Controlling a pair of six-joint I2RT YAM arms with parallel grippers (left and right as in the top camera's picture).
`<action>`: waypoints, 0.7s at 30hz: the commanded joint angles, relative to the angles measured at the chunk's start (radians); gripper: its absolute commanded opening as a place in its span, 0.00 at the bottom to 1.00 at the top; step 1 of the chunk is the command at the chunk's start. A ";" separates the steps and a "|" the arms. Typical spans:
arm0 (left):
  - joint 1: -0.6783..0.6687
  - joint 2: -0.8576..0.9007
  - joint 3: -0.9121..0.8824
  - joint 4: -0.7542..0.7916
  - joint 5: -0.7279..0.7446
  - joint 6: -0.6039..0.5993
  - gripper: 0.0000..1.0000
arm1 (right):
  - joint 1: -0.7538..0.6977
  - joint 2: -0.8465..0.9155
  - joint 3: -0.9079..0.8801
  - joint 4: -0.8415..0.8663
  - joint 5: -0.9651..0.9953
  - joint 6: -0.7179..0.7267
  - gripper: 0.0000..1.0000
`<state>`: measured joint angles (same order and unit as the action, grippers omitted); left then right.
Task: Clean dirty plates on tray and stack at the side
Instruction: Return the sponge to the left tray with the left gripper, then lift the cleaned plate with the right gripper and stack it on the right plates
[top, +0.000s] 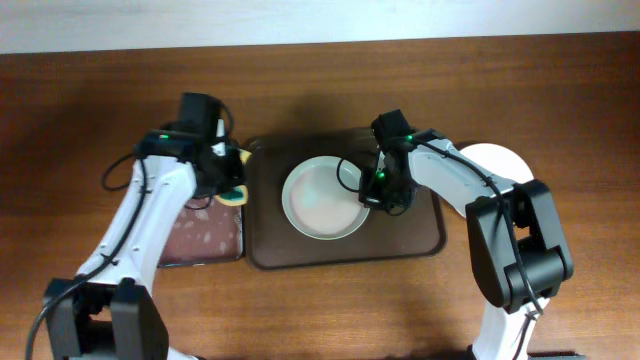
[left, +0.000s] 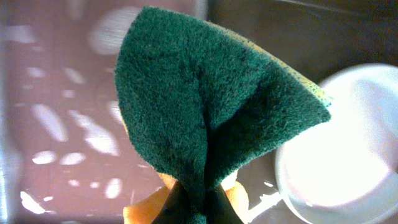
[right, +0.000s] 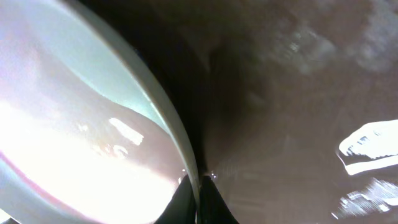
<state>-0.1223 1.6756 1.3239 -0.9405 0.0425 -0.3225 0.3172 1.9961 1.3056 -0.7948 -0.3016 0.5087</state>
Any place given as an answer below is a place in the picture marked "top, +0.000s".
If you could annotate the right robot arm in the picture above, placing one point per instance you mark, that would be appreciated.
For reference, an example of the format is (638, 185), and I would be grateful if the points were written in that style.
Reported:
(518, 249)

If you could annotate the small black tray with water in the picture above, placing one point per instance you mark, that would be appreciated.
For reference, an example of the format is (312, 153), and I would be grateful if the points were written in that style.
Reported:
(205, 231)

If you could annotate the white plate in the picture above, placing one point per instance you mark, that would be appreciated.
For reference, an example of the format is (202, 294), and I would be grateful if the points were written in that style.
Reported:
(498, 161)
(320, 198)

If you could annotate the green yellow sponge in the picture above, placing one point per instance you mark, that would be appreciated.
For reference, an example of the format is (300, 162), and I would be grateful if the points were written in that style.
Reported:
(239, 195)

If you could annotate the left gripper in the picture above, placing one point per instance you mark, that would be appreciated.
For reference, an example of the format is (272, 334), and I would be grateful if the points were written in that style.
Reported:
(238, 173)

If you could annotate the large brown serving tray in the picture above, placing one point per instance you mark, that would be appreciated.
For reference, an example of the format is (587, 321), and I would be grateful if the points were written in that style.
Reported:
(272, 242)

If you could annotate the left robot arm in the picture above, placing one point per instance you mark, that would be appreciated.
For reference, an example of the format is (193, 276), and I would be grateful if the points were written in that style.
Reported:
(107, 311)

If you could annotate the white plate bottom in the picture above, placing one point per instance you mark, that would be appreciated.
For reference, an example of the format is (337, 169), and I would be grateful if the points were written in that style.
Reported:
(498, 161)

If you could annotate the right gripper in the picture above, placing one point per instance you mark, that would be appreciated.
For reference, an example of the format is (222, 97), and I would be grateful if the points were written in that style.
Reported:
(370, 196)

